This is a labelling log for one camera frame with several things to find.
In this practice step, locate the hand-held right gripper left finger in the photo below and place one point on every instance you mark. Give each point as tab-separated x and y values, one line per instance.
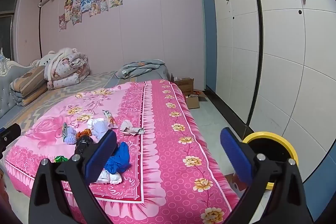
101	153

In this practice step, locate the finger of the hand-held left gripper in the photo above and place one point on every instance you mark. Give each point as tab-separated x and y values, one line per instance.
8	134

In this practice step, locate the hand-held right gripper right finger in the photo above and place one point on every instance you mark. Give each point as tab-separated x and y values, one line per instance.
235	158

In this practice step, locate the black plastic bag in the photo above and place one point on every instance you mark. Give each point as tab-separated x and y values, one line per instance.
83	146

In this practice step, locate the pale pink cloth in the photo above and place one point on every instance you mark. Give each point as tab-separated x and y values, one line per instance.
130	128

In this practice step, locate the yellow-rimmed trash bin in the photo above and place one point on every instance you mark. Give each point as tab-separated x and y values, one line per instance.
273	145

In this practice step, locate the blue crumpled cloth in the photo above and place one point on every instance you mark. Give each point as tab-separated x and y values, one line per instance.
120	158

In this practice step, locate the lavender crumpled paper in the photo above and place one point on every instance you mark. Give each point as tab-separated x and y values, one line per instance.
103	132

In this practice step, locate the orange plastic wrapper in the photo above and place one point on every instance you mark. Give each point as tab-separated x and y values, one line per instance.
85	133

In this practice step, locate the white cloth under blue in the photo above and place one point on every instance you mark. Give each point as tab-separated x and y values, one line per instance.
111	178

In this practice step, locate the white crumpled tissue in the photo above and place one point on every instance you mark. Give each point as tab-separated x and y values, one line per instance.
94	124

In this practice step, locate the grey blue sock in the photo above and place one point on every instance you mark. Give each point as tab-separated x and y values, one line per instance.
71	138

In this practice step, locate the green foil wrapper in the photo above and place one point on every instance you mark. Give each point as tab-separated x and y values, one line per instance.
60	159

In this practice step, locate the grey small packet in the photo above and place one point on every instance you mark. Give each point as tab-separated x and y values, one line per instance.
65	129

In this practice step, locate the striped folded blanket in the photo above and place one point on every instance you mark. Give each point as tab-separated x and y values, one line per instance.
29	85

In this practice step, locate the grey zigzag bed sheet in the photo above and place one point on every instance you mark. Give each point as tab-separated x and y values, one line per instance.
52	98

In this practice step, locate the pink floral bed sheet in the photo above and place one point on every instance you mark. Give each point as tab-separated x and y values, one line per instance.
168	134

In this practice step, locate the small open cardboard box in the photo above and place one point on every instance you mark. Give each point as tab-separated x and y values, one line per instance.
193	102

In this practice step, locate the folded floral quilt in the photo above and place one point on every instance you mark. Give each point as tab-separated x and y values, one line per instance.
68	74

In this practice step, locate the large cardboard box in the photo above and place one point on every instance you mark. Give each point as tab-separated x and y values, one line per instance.
185	86

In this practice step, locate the grey floral blanket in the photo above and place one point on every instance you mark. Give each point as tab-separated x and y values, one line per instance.
136	69

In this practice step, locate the window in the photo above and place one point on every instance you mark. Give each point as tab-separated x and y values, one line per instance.
6	29

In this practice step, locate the white wardrobe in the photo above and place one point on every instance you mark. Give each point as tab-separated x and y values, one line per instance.
275	56

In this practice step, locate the white wall pipe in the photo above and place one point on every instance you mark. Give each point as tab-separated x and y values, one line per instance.
44	2

